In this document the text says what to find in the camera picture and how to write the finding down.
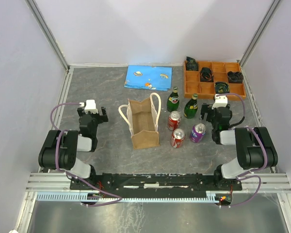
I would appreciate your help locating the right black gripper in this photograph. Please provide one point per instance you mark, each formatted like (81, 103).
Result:
(206, 108)

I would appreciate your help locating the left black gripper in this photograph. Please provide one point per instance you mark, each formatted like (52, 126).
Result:
(102, 118)

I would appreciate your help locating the purple soda can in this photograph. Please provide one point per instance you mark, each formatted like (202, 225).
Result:
(197, 133)

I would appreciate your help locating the red cola can front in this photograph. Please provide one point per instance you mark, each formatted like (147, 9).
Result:
(177, 138)

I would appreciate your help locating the red cola can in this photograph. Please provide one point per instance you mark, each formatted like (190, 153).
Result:
(174, 120)
(177, 138)

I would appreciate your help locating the burlap canvas tote bag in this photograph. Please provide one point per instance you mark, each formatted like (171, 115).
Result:
(142, 118)

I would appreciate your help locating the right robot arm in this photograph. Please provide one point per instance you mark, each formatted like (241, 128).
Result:
(255, 150)

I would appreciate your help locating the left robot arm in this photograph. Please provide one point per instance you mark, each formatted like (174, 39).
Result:
(59, 150)

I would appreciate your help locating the green glass bottle right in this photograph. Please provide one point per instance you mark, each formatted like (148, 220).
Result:
(191, 107)

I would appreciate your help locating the green glass bottle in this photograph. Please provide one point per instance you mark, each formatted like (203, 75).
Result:
(191, 107)
(173, 100)

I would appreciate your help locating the orange compartment tray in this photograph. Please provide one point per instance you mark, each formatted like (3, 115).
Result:
(194, 82)

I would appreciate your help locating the dark rolled item bottom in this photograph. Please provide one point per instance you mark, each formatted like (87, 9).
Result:
(221, 87)

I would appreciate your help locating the red cola can rear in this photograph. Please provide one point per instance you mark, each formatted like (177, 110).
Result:
(174, 120)

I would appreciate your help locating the green glass bottle left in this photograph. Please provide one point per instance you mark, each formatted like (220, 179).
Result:
(173, 100)

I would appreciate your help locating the dark rolled item middle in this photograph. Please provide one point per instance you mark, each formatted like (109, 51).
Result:
(206, 75)

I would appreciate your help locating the dark rolled item right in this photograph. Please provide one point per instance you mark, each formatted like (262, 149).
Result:
(235, 77)

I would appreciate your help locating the dark rolled item top-left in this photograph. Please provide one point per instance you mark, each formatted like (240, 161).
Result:
(191, 64)

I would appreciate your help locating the blue patterned folded cloth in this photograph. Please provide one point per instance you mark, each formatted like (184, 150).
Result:
(148, 77)

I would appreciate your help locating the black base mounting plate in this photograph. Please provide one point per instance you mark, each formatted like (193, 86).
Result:
(151, 186)

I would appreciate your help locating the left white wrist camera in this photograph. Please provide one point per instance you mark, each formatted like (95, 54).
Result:
(89, 106)

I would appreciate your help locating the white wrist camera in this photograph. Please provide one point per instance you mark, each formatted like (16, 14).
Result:
(220, 100)
(89, 106)

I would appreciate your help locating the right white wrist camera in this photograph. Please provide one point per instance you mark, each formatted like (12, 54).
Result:
(220, 100)

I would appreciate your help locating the aluminium frame rail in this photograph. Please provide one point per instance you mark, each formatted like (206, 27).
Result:
(58, 182)

